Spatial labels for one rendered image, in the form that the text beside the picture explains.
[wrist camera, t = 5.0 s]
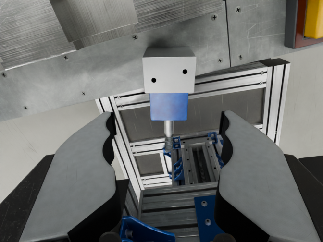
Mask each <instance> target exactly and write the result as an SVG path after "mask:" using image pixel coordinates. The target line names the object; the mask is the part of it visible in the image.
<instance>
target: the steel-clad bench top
mask: <svg viewBox="0 0 323 242"><path fill-rule="evenodd" d="M285 25H286V0H226V1H223V9H222V10H221V11H217V12H213V13H209V14H206V15H203V16H199V17H196V18H192V19H188V20H185V21H181V22H178V23H175V24H170V25H167V26H163V27H160V28H156V29H153V30H149V31H146V32H142V33H139V34H138V33H134V34H130V35H127V36H123V37H119V38H116V39H112V40H109V41H105V42H101V43H98V44H95V45H91V46H88V47H84V48H82V49H80V50H78V51H74V52H71V53H67V54H63V55H60V56H57V57H53V58H50V59H46V60H42V61H38V62H35V63H31V64H28V65H24V66H21V67H17V68H14V69H10V70H7V71H6V70H3V71H0V122H2V121H8V120H12V119H16V118H20V117H24V116H28V115H32V114H37V113H41V112H45V111H49V110H53V109H58V108H62V107H67V106H70V105H74V104H79V103H83V102H87V101H91V100H95V99H99V98H103V97H109V96H113V95H117V94H121V93H125V92H129V91H133V90H138V89H141V88H144V76H143V62H142V58H143V55H144V53H145V51H146V49H147V48H148V47H190V48H191V49H192V51H193V52H194V54H195V56H196V70H195V76H196V75H200V74H204V73H210V72H213V71H217V70H222V69H226V68H230V67H234V66H238V65H242V64H246V63H251V62H255V61H260V60H264V59H268V58H272V57H276V56H280V55H285V54H288V53H293V52H297V51H301V50H305V49H309V48H314V47H318V46H323V42H322V43H318V44H314V45H309V46H305V47H301V48H296V49H292V48H288V47H285V46H284V42H285Z"/></svg>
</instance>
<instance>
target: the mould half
mask: <svg viewBox="0 0 323 242"><path fill-rule="evenodd" d="M132 1H133V4H134V8H135V11H136V14H137V19H138V23H136V24H135V27H136V30H137V33H138V34H139V33H142V32H146V31H149V30H153V29H156V28H160V27H163V26H167V25H170V24H175V23H178V22H181V21H185V20H188V19H192V18H196V17H199V16H203V15H206V14H209V13H213V12H217V11H221V10H222V9H223V2H222V0H132ZM74 51H77V50H76V49H75V46H74V44H73V42H70V43H69V42H68V40H67V38H66V36H65V34H64V32H63V29H62V27H61V25H60V23H59V21H58V18H57V16H56V14H55V12H54V10H53V8H52V5H51V3H50V1H49V0H0V57H1V58H2V60H3V62H1V65H2V66H3V68H4V69H5V70H6V71H7V70H10V69H14V68H17V67H21V66H24V65H28V64H31V63H35V62H38V61H43V60H46V59H50V58H53V57H57V56H60V55H63V54H67V53H71V52H74Z"/></svg>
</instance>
